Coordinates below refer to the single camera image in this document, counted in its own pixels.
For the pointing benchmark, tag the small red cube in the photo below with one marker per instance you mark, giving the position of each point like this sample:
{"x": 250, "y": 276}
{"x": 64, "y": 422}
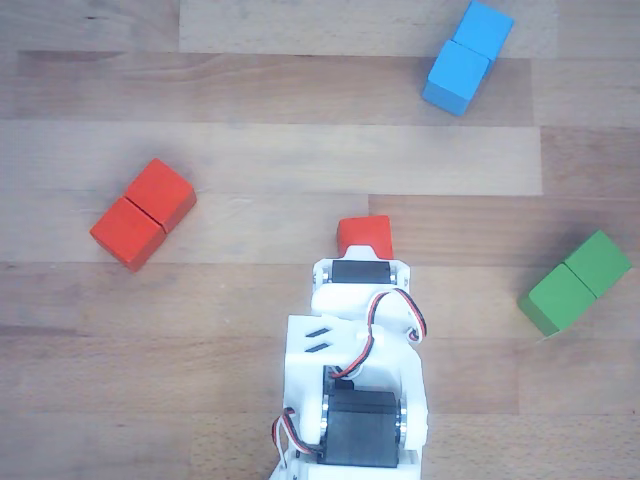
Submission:
{"x": 365, "y": 231}

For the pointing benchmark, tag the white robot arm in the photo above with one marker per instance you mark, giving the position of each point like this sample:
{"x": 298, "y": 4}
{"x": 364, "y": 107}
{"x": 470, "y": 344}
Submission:
{"x": 350, "y": 310}

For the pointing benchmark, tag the red rectangular block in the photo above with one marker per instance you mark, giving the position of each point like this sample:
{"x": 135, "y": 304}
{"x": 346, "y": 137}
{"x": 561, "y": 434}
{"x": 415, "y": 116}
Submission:
{"x": 142, "y": 215}

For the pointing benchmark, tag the blue rectangular block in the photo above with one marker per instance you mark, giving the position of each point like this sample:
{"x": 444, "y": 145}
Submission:
{"x": 467, "y": 57}

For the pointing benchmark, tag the green rectangular block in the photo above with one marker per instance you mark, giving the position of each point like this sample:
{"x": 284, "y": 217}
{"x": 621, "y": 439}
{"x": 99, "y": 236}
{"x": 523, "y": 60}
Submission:
{"x": 575, "y": 282}

